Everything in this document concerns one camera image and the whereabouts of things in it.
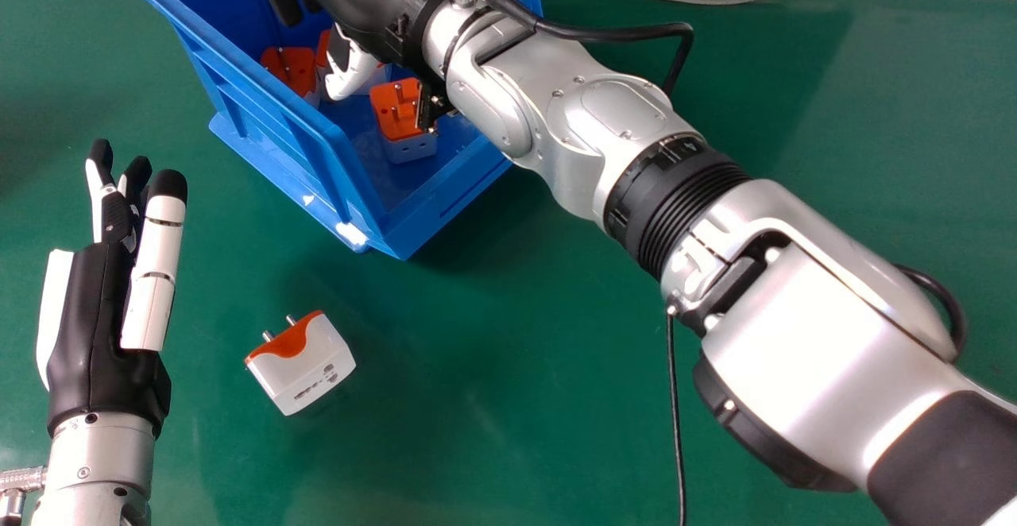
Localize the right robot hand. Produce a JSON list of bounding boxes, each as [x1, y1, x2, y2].
[[251, 0, 460, 102]]

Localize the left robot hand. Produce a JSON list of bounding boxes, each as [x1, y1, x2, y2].
[[35, 139, 189, 439]]

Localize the white-and-orange plug adapter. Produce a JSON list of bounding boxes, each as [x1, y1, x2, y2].
[[244, 309, 357, 417], [368, 76, 439, 164], [260, 46, 322, 108]]

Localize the blue plastic bin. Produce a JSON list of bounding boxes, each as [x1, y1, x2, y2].
[[116, 0, 544, 261]]

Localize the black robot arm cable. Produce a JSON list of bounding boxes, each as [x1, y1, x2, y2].
[[450, 0, 696, 98]]

